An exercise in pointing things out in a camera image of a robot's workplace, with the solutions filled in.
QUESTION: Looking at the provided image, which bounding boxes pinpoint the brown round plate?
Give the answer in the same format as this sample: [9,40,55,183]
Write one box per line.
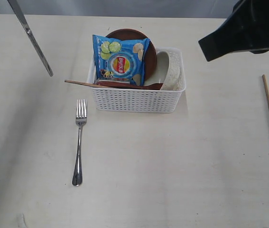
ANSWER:
[106,28,157,80]

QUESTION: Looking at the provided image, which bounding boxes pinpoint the silver metal fork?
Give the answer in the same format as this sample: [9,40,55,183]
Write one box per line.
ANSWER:
[72,99,87,186]

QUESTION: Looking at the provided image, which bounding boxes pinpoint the blue Lays chip bag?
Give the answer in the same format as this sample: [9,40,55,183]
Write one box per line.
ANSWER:
[93,35,150,86]

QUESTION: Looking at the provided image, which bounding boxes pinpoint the white speckled ceramic bowl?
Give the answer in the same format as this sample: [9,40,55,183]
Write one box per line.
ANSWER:
[144,48,182,91]

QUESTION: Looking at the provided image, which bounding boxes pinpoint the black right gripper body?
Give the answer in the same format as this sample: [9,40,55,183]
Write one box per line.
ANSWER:
[198,0,269,61]

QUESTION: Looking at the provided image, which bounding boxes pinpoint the white perforated plastic basket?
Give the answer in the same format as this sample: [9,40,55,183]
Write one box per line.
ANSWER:
[91,47,186,113]

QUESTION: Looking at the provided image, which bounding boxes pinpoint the dark red wooden spoon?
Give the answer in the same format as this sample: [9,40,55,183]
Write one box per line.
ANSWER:
[96,81,163,90]

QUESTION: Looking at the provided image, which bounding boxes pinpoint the silver metal table knife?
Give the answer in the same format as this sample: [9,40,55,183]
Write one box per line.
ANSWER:
[8,0,54,77]

